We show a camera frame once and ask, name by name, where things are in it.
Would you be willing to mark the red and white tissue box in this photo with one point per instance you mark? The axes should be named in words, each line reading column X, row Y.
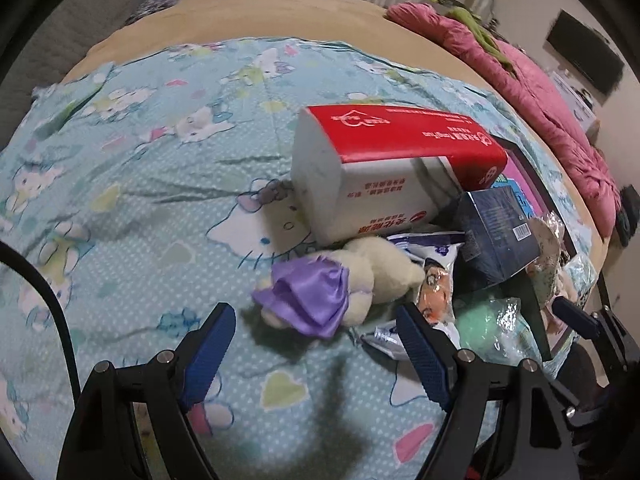
column 390, row 160

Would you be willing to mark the grey quilted headboard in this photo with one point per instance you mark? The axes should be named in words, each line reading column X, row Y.
column 50, row 45

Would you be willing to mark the teal cartoon cat blanket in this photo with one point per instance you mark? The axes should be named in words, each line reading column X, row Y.
column 150, row 185

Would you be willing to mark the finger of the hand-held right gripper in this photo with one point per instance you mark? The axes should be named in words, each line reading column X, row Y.
column 575, row 316
column 587, row 405

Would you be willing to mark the white drawer cabinet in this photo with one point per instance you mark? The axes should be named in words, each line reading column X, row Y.
column 575, row 95

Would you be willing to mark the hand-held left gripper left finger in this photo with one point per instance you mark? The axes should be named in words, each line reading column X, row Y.
column 212, row 352

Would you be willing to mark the white cartoon packet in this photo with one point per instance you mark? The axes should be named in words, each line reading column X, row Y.
column 435, row 280

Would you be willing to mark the grey tray with pink bottom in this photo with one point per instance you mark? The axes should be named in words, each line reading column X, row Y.
column 535, row 185

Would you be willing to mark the bagged floral carrot plush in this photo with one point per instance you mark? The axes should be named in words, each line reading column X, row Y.
column 547, row 245

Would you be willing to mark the dark patterned cloth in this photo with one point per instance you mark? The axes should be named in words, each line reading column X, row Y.
column 150, row 10

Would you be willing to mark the pink quilt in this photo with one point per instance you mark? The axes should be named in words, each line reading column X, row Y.
column 545, row 105

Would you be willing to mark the green leaf tissue packet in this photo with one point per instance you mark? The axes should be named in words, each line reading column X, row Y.
column 582, row 275

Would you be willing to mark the black wall television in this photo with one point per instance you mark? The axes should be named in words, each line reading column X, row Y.
column 585, row 52

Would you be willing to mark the dark blue box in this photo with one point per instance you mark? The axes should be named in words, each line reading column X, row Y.
column 495, row 230

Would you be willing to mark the bagged green plush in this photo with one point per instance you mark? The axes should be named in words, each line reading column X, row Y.
column 487, row 327

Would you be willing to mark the cream plush with purple bow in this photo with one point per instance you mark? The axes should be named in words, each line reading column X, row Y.
column 340, row 280

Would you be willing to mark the round beige bed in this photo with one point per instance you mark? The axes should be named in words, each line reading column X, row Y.
column 310, row 17

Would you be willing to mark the green cloth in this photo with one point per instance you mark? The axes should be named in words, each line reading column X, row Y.
column 477, row 30

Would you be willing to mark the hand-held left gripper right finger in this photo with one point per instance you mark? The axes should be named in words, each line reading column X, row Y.
column 422, row 355

